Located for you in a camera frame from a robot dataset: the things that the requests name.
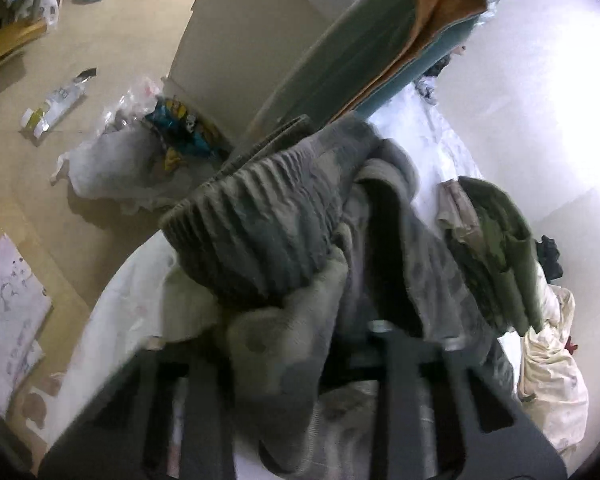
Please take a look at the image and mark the yellow wooden board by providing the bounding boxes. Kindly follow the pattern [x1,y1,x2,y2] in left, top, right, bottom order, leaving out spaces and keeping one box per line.
[0,20,49,75]

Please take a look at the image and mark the teal and orange mattress pad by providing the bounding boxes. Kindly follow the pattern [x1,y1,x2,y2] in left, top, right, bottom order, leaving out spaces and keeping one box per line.
[244,0,491,137]

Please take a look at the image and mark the white cabinet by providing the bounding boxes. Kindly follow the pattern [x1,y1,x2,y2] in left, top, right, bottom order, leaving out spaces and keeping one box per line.
[169,0,361,147]

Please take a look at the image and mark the clear plastic bag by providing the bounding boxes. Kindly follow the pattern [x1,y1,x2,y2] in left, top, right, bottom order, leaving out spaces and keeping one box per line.
[54,77,222,213]

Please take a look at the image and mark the black clothes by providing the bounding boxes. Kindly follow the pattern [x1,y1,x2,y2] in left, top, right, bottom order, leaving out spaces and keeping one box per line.
[534,235,564,282]

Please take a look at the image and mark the floral cloth on floor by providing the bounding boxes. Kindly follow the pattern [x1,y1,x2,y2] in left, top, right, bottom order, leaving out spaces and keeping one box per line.
[0,233,54,419]

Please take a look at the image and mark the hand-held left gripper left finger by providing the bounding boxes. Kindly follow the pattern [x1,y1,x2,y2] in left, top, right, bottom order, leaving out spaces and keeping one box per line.
[39,344,237,480]

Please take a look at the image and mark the white packet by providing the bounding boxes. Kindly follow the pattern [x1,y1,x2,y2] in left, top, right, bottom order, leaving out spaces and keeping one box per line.
[20,67,99,139]

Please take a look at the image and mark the blue and yellow package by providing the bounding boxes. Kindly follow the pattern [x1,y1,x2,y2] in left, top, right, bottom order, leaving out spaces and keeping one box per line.
[146,100,217,172]

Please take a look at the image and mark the grey camouflage pants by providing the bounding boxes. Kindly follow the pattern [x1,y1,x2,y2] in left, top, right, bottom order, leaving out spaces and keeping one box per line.
[160,115,523,480]

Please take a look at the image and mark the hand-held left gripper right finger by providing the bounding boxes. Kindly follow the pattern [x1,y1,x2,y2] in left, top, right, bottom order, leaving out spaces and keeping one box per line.
[369,321,569,480]

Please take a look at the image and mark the cream quilt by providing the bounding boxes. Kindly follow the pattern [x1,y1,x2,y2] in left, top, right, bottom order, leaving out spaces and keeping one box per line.
[516,284,591,462]

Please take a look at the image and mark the white plastic bag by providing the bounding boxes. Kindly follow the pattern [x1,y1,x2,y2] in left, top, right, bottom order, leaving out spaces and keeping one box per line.
[40,0,62,29]

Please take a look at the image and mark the floral bed sheet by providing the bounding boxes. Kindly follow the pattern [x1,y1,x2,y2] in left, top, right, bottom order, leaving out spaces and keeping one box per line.
[44,80,531,461]

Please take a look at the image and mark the green pants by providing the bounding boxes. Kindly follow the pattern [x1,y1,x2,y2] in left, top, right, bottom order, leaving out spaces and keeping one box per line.
[447,176,547,337]

